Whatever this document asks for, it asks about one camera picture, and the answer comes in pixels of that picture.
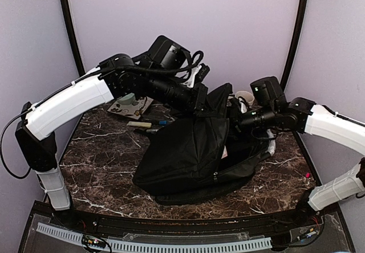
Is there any white book with pink flowers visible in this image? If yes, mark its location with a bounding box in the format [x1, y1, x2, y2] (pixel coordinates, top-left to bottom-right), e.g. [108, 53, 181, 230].
[221, 147, 228, 159]

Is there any black student backpack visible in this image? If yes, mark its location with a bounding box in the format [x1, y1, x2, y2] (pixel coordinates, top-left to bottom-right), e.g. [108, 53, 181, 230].
[132, 83, 276, 206]

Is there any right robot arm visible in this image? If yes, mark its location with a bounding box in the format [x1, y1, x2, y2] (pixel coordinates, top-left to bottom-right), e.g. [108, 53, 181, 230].
[238, 76, 364, 227]

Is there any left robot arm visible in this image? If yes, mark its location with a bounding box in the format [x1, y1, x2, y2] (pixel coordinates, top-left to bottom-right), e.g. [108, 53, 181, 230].
[13, 35, 209, 228]

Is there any cream floral mug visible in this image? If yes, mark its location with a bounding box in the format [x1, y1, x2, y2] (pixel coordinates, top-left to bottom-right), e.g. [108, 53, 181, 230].
[235, 91, 255, 105]

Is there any floral square plate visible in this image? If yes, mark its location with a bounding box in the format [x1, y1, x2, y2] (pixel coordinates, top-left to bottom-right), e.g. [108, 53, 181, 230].
[107, 97, 153, 120]

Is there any yellow highlighter pen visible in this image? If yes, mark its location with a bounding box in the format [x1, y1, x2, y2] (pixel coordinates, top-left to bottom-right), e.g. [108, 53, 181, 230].
[127, 121, 152, 129]

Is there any pale green bowl on plate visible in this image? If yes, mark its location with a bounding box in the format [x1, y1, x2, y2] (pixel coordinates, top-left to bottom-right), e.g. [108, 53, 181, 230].
[117, 93, 136, 105]

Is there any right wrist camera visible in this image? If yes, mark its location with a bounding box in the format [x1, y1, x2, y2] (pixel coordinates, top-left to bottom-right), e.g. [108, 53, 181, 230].
[231, 96, 251, 113]

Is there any black right frame post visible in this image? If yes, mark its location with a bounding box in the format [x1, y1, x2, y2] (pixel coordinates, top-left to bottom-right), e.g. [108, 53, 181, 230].
[280, 0, 308, 90]

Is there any black frame post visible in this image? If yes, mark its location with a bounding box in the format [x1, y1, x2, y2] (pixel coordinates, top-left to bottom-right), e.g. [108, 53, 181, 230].
[60, 0, 85, 76]
[280, 0, 308, 90]

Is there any white slotted cable duct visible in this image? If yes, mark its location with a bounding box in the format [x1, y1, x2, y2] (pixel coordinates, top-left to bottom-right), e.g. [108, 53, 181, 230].
[36, 223, 272, 252]

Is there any black left frame post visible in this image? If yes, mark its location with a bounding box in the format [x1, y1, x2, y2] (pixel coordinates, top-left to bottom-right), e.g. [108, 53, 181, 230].
[60, 0, 85, 76]

